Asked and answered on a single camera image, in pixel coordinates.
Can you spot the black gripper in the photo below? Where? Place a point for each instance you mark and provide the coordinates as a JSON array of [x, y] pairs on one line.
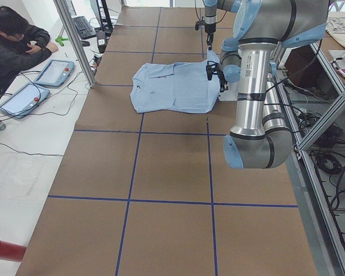
[[209, 29], [220, 77]]

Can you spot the light blue t-shirt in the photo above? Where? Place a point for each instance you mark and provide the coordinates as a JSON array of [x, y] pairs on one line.
[[181, 87]]

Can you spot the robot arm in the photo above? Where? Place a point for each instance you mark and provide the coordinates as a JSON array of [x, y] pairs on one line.
[[211, 7], [260, 137]]

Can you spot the black keyboard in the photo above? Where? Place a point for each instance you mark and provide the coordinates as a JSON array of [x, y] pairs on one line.
[[83, 28]]

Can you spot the far teach pendant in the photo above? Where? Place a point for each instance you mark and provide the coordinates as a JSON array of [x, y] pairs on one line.
[[55, 73]]

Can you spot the teach pendant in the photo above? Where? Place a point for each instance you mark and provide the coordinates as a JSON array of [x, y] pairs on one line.
[[22, 102], [55, 73]]

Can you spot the near teach pendant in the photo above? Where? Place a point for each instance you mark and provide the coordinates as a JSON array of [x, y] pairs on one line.
[[22, 102]]

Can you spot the seated person in black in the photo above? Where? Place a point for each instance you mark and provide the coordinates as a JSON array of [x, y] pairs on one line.
[[22, 46]]

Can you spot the red fire extinguisher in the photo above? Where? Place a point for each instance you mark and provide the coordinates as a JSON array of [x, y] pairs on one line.
[[11, 252]]

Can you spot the aluminium frame post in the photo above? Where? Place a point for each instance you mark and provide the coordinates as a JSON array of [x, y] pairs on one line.
[[75, 41]]

